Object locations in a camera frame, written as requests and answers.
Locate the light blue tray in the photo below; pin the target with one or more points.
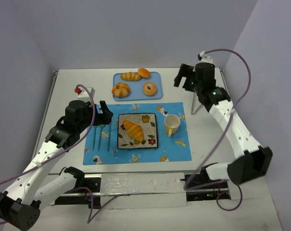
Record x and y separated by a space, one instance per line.
136 87

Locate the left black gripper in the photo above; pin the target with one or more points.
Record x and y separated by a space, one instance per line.
100 117

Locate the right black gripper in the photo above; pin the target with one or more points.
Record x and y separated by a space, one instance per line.
183 77

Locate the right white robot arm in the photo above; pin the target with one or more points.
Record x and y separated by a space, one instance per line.
251 158

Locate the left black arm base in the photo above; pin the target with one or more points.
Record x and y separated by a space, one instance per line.
78 196

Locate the round orange bun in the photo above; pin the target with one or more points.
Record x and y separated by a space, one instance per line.
144 73

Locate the small croissant back left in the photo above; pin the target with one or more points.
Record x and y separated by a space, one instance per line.
130 76

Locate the cream yellow mug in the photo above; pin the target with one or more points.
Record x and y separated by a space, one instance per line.
171 124

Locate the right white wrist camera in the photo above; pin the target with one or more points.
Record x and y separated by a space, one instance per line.
204 58

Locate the square floral ceramic plate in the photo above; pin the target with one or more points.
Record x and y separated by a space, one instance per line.
148 123

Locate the teal fork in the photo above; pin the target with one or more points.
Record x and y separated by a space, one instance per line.
94 136

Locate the glazed ring donut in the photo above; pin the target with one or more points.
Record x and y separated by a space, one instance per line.
149 89

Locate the blue cartoon placemat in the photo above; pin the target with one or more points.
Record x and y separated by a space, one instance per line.
170 149

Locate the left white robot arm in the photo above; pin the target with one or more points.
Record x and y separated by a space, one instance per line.
22 202

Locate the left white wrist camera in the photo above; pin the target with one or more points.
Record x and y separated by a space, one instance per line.
82 94

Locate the teal knife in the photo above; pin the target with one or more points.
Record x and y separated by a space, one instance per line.
109 138

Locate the long striped croissant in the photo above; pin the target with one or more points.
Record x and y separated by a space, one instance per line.
133 130

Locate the round twisted bread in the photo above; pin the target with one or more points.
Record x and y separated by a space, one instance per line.
121 90

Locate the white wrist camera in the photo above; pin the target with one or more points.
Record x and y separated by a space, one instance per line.
82 94
204 58

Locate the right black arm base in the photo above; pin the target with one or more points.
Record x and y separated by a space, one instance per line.
202 191

